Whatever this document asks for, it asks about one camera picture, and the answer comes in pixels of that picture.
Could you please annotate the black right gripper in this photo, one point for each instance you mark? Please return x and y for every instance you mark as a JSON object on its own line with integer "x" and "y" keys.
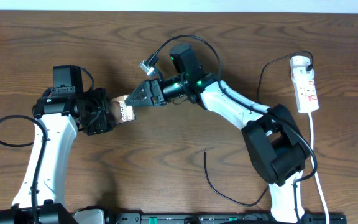
{"x": 152, "y": 88}

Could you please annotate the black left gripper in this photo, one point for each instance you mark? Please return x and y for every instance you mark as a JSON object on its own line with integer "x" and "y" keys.
{"x": 101, "y": 112}

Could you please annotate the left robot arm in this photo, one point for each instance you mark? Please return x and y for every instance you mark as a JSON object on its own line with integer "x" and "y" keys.
{"x": 63, "y": 110}

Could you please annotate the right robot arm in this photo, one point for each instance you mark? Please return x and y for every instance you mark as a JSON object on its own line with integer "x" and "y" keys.
{"x": 275, "y": 145}

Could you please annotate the white USB charger plug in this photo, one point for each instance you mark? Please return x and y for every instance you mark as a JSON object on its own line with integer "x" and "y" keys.
{"x": 299, "y": 61}

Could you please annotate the white power strip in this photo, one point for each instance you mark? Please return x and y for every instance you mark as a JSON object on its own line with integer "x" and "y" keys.
{"x": 305, "y": 90}

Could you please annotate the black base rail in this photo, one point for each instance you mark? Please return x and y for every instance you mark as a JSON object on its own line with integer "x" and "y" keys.
{"x": 222, "y": 218}

